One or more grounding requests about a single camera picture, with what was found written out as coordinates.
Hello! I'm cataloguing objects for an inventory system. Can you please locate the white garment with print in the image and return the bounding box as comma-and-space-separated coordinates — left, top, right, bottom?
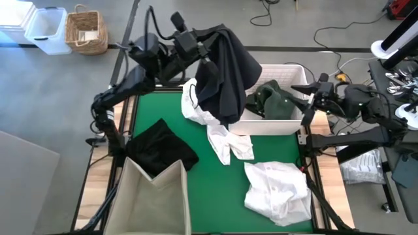
206, 123, 255, 166

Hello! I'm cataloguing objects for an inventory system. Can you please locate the small black garment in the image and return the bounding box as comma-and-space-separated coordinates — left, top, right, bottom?
125, 118, 200, 178

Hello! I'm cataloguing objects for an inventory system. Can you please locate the clear plastic storage bin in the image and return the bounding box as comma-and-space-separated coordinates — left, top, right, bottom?
24, 7, 73, 55

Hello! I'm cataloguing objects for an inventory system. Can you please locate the plain white garment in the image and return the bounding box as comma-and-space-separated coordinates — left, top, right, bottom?
181, 77, 223, 127

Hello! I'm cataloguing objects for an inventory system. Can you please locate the clear plastic bag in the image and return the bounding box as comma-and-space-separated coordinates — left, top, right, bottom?
335, 145, 387, 185

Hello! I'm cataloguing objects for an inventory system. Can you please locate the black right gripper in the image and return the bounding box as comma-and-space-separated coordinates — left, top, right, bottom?
287, 73, 337, 127

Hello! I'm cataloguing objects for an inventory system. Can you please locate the large black jacket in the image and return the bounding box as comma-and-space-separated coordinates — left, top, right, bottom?
189, 23, 263, 125

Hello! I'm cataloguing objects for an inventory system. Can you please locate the white storage box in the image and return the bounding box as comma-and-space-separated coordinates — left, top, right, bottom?
0, 0, 37, 46

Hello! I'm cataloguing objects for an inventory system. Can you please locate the dark green garment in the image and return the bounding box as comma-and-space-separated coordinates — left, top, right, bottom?
244, 80, 304, 121

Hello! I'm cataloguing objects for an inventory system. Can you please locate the white button shirt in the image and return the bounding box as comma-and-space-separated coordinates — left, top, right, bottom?
244, 161, 313, 227

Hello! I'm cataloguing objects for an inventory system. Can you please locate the red toolbox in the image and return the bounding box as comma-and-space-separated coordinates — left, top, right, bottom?
383, 0, 418, 21

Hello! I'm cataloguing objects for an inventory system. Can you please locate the white round-base stand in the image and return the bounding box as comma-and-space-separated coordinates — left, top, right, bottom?
394, 101, 418, 131
370, 6, 418, 60

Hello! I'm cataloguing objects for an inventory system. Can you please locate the white perforated plastic basket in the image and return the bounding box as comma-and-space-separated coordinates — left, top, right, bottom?
228, 63, 311, 136

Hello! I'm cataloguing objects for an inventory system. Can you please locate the green table mat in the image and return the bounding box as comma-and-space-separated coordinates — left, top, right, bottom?
133, 91, 315, 233

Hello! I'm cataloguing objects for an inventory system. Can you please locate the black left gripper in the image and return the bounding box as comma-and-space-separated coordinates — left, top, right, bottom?
169, 11, 219, 81

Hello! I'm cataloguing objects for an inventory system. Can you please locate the black aluminium rig frame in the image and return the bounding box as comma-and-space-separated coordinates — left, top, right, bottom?
70, 77, 355, 235

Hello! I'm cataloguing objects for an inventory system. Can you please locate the pile of metal parts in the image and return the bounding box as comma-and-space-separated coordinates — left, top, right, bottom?
385, 70, 418, 99

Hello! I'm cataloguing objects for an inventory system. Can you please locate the beige fabric storage bin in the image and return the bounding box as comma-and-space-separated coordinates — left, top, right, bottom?
103, 156, 193, 235

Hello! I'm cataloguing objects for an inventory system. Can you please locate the wicker basket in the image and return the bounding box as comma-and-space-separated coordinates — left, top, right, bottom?
64, 3, 109, 55

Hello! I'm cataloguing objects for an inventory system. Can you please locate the dark teal flat case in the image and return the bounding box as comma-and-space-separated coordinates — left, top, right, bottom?
391, 152, 418, 189

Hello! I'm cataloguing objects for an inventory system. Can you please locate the grey board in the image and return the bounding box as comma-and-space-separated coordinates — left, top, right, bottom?
0, 130, 61, 235

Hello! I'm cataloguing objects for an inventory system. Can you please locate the black side table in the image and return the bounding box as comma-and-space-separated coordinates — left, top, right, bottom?
336, 58, 418, 225

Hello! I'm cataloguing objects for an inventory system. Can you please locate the black floor cable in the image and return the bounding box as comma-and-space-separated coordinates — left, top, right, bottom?
249, 0, 282, 27
313, 12, 389, 79

